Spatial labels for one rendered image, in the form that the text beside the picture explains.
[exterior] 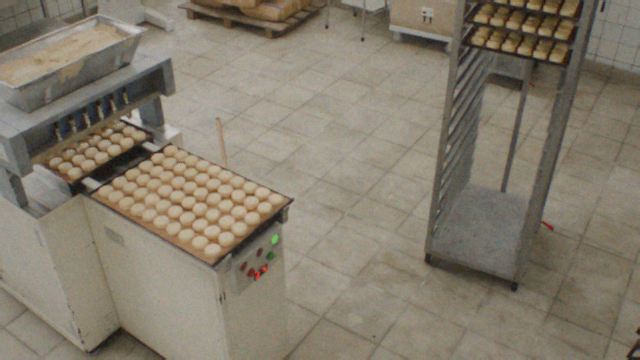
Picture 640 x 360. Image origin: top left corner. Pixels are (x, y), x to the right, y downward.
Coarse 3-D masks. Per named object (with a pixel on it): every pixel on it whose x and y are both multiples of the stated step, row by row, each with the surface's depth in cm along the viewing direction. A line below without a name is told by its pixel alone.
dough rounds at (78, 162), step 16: (112, 128) 247; (128, 128) 243; (96, 144) 235; (112, 144) 237; (128, 144) 234; (48, 160) 226; (64, 160) 228; (80, 160) 225; (96, 160) 226; (64, 176) 220; (80, 176) 220
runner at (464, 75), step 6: (474, 54) 267; (480, 54) 273; (474, 60) 268; (468, 66) 261; (474, 66) 263; (462, 72) 253; (468, 72) 258; (462, 78) 254; (456, 84) 249; (462, 84) 249
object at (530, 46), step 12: (480, 36) 240; (492, 36) 240; (504, 36) 242; (516, 36) 240; (528, 36) 241; (504, 48) 232; (516, 48) 236; (528, 48) 231; (540, 48) 232; (552, 48) 237; (564, 48) 233; (552, 60) 226; (564, 60) 228
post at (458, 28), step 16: (464, 0) 225; (464, 16) 230; (448, 80) 246; (448, 96) 250; (448, 112) 254; (448, 128) 260; (432, 192) 281; (432, 208) 286; (432, 224) 291; (432, 240) 299
